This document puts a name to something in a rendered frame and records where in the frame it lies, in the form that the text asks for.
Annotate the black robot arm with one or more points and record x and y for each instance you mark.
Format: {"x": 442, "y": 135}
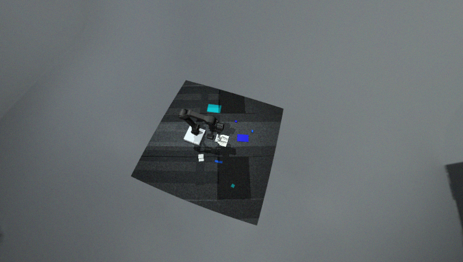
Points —
{"x": 185, "y": 114}

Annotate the blue flat rectangular plate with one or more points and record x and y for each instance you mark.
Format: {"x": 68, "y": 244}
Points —
{"x": 243, "y": 138}

